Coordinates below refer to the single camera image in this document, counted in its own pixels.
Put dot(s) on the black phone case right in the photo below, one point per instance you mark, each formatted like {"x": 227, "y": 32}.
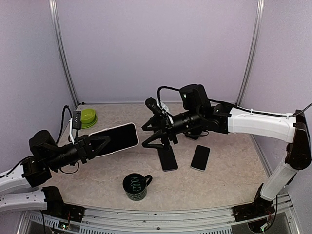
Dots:
{"x": 193, "y": 135}

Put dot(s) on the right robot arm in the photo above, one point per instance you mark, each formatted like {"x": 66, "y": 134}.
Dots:
{"x": 226, "y": 118}

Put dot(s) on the right aluminium frame post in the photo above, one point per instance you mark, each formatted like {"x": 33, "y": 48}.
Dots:
{"x": 252, "y": 51}

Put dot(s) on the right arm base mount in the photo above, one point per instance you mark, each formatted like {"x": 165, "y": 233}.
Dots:
{"x": 257, "y": 208}

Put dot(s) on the silver edged black phone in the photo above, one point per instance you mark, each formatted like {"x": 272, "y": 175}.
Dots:
{"x": 200, "y": 158}

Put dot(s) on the aluminium frame post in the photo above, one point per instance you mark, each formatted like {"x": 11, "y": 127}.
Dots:
{"x": 62, "y": 53}
{"x": 252, "y": 51}

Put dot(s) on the purple edged black phone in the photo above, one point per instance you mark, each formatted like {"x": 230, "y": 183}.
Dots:
{"x": 167, "y": 159}

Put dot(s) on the black mug green print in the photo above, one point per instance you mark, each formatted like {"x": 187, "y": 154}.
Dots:
{"x": 135, "y": 186}

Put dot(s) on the front aluminium rail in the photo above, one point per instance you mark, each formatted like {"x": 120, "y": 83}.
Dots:
{"x": 116, "y": 221}

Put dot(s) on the large black phone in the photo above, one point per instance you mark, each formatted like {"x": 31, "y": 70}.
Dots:
{"x": 119, "y": 139}

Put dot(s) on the green plastic plate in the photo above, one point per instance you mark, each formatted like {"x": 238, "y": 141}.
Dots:
{"x": 93, "y": 122}

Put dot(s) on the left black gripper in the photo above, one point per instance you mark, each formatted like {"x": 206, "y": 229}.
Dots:
{"x": 84, "y": 148}

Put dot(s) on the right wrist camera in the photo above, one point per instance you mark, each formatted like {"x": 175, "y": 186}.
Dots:
{"x": 159, "y": 112}

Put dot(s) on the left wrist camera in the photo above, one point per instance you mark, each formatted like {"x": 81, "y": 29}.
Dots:
{"x": 74, "y": 126}

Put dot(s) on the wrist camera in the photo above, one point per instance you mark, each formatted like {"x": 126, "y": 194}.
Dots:
{"x": 159, "y": 112}
{"x": 74, "y": 126}

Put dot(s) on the left aluminium frame post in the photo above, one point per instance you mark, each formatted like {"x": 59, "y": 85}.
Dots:
{"x": 62, "y": 53}

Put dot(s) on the green plastic bowl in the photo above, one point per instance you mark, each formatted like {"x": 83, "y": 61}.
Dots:
{"x": 87, "y": 116}

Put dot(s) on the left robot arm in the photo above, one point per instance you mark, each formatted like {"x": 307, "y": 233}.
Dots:
{"x": 21, "y": 187}

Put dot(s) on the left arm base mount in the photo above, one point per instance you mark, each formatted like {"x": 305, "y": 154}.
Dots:
{"x": 56, "y": 207}

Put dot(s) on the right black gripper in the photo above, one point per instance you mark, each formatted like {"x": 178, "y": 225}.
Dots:
{"x": 168, "y": 130}

